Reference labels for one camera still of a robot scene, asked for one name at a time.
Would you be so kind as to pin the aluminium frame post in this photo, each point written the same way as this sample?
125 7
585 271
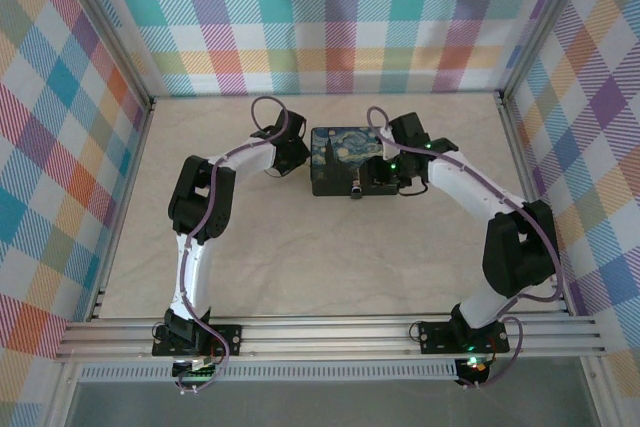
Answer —
105 27
544 27

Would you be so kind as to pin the black box starry night lid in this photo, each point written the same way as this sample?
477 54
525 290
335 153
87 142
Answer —
332 157

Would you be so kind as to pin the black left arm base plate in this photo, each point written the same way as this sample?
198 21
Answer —
230 334

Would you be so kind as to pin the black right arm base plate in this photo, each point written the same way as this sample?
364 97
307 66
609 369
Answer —
435 337

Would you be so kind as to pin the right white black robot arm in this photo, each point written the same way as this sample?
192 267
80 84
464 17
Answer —
515 257

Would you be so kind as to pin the short aluminium frame leg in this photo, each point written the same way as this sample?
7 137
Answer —
62 397
600 397

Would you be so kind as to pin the long aluminium mounting rail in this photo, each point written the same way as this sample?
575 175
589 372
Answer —
325 337

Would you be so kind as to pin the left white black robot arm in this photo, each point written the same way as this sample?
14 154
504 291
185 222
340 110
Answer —
192 277

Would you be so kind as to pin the aluminium table side rail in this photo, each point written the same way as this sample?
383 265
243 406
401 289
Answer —
521 162
135 162

